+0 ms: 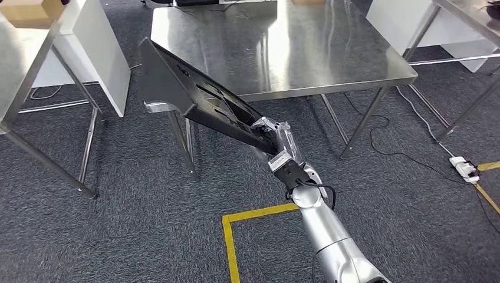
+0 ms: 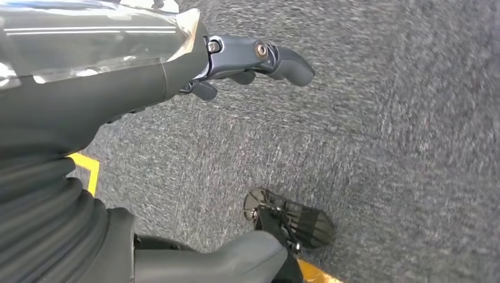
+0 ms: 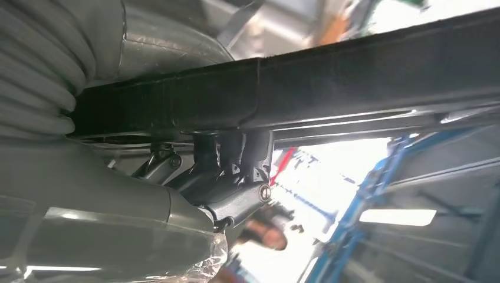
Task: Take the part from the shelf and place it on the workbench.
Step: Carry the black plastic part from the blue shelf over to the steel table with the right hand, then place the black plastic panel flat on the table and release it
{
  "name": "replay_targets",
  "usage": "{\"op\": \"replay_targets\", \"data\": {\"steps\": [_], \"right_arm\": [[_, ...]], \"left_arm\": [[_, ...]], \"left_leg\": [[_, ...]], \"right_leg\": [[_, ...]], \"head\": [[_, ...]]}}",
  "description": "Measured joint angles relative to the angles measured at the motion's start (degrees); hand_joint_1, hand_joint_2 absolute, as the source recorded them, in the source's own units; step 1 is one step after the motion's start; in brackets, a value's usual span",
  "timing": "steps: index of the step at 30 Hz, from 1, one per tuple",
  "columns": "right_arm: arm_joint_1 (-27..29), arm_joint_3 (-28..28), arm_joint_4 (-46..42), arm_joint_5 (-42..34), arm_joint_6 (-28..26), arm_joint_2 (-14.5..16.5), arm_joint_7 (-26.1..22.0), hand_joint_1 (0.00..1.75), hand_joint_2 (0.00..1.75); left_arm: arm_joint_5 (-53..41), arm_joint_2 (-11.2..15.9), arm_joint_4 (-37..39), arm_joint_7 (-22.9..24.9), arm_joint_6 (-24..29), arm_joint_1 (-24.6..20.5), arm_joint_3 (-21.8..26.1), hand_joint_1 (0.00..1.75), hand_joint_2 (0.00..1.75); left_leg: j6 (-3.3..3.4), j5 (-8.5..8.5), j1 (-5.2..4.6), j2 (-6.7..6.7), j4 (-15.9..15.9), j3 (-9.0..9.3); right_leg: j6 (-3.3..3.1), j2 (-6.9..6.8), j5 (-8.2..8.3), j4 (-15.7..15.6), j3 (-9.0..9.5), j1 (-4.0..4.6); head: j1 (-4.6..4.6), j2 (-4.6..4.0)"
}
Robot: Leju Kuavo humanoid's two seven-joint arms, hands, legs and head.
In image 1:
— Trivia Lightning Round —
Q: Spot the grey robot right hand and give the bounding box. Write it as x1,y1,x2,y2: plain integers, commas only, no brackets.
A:
252,116,304,165

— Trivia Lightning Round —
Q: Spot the black plastic plate part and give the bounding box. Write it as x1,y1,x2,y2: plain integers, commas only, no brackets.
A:
137,37,279,155

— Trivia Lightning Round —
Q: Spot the large stainless steel workbench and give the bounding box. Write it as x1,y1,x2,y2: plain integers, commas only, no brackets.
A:
143,0,418,175

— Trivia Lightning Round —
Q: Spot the yellow floor tape square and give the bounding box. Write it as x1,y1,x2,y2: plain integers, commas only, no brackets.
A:
221,202,301,283
473,160,500,216

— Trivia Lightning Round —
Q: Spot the white partition panel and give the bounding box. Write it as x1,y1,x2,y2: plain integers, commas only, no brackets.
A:
32,0,131,118
366,0,499,74

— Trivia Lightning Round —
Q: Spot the white power strip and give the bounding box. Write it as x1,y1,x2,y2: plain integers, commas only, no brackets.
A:
449,156,481,185

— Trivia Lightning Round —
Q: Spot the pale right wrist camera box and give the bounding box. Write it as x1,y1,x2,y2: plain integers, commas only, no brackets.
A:
268,151,313,192

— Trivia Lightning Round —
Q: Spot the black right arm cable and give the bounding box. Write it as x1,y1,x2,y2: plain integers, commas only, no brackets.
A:
285,177,337,212

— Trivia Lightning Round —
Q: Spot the white floor cable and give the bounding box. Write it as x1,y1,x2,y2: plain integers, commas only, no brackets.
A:
395,85,456,159

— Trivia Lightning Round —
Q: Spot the grey floor cable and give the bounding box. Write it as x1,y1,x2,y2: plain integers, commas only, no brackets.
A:
29,84,63,100

